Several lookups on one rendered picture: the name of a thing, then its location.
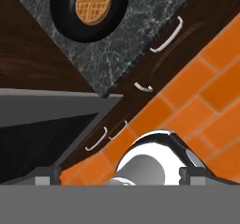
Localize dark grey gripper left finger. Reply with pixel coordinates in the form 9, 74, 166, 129
1, 164, 62, 187

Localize black bowl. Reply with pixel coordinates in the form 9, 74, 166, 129
50, 0, 130, 44

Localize dark wood cupboard door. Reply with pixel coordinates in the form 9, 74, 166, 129
60, 74, 163, 173

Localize golden round waffle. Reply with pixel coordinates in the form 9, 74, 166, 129
74, 0, 113, 27

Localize white cupboard door handle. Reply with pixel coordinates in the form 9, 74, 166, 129
108, 120, 128, 141
84, 126, 109, 152

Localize dark wood drawer front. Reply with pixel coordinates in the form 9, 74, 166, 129
122, 0, 240, 95

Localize long white drawer handle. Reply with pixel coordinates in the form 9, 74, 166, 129
149, 15, 185, 53

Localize dark wood cabinet panel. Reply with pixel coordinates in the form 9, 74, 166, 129
0, 0, 96, 93

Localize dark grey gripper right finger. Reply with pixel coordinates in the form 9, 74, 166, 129
179, 166, 240, 187

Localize short white drawer handle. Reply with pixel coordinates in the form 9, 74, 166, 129
133, 81, 155, 94

